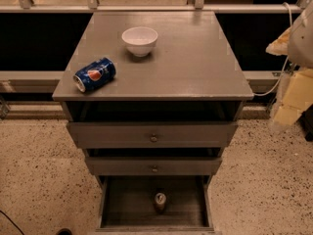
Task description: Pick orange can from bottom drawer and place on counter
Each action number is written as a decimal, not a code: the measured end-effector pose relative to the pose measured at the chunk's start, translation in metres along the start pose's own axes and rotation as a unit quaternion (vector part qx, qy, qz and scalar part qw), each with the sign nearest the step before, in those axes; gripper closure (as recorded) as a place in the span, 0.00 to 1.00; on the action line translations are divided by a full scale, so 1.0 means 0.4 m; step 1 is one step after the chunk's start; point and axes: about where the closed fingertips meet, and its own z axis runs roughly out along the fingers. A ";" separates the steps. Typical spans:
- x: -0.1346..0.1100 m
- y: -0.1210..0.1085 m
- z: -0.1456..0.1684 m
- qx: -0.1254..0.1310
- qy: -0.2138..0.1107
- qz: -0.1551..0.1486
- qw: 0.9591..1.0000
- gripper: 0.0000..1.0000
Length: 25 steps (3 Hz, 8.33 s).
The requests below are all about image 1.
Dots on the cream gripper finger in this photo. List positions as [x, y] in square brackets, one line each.
[280, 46]
[294, 97]

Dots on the orange soda can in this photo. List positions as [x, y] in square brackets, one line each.
[160, 200]

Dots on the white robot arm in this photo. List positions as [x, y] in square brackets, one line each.
[296, 43]

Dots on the blue Pepsi can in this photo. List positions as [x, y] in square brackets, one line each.
[95, 75]

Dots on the grey open bottom drawer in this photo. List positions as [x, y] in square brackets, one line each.
[127, 207]

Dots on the grey middle drawer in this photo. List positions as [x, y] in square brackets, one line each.
[152, 166]

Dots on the grey top drawer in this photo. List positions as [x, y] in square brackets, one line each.
[101, 135]

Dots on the white ceramic bowl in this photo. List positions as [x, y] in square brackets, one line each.
[140, 41]

